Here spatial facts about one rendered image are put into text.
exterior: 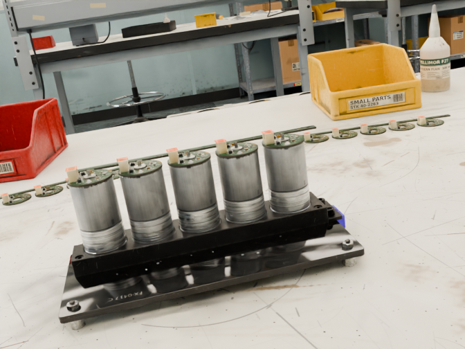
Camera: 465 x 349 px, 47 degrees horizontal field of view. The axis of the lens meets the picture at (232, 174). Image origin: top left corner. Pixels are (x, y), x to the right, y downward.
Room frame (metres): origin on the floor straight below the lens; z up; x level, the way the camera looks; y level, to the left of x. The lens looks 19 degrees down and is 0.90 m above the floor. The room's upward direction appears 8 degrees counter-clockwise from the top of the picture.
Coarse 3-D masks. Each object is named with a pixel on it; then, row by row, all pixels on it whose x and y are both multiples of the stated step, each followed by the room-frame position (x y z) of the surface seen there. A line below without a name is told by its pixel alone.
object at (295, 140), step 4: (280, 136) 0.31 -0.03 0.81; (284, 136) 0.31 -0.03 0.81; (288, 136) 0.31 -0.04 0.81; (292, 136) 0.30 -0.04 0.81; (296, 136) 0.30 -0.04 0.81; (300, 136) 0.30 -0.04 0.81; (292, 140) 0.30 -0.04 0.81; (296, 140) 0.30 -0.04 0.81; (300, 140) 0.30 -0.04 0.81; (264, 144) 0.30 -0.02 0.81; (272, 144) 0.30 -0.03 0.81; (276, 144) 0.29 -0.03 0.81; (280, 144) 0.29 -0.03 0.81; (288, 144) 0.29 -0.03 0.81; (292, 144) 0.29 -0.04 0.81; (296, 144) 0.29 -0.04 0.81; (276, 148) 0.29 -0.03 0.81
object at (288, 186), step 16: (272, 160) 0.29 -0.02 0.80; (288, 160) 0.29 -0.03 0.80; (304, 160) 0.30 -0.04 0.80; (272, 176) 0.29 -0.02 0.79; (288, 176) 0.29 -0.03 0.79; (304, 176) 0.29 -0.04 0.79; (272, 192) 0.30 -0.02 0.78; (288, 192) 0.29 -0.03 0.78; (304, 192) 0.29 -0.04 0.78; (272, 208) 0.30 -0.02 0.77; (288, 208) 0.29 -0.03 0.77; (304, 208) 0.29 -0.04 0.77
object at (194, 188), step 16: (208, 160) 0.29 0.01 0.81; (176, 176) 0.28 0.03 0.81; (192, 176) 0.28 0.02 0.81; (208, 176) 0.29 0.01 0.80; (176, 192) 0.29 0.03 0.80; (192, 192) 0.28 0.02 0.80; (208, 192) 0.28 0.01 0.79; (176, 208) 0.29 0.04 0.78; (192, 208) 0.28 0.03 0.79; (208, 208) 0.28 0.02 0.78; (192, 224) 0.28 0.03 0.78; (208, 224) 0.28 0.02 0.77
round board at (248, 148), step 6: (228, 144) 0.30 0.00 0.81; (240, 144) 0.31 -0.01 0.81; (246, 144) 0.30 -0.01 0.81; (252, 144) 0.30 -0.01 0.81; (216, 150) 0.30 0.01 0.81; (228, 150) 0.29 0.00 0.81; (240, 150) 0.29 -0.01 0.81; (246, 150) 0.29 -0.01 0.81; (252, 150) 0.29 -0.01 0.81; (222, 156) 0.29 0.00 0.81; (228, 156) 0.29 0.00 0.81; (234, 156) 0.29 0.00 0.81
